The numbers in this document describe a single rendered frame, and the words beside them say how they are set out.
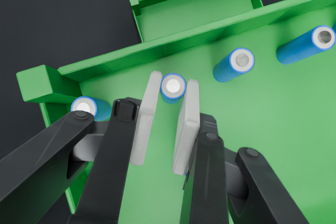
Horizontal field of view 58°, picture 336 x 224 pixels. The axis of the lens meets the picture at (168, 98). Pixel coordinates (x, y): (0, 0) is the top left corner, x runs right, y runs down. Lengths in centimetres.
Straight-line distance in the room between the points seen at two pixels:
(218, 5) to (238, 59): 60
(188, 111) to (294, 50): 13
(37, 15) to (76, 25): 10
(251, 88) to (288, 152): 7
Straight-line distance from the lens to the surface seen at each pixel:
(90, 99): 21
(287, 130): 29
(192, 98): 17
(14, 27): 86
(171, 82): 20
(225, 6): 81
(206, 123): 17
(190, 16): 79
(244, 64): 21
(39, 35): 83
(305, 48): 25
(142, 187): 28
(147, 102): 15
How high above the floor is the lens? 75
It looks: 87 degrees down
